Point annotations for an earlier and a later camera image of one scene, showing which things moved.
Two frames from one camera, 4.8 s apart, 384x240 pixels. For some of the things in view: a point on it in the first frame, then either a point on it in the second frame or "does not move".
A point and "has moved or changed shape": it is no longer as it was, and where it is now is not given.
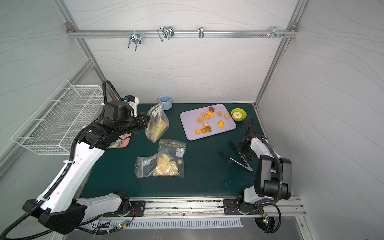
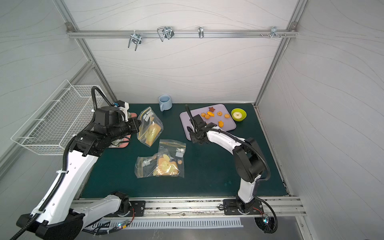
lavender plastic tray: (206, 121) does not move
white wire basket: (55, 128) does not move
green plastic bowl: (238, 114) does not move
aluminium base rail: (213, 208) does not move
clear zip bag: (158, 123) has moved or changed shape
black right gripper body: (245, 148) to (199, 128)
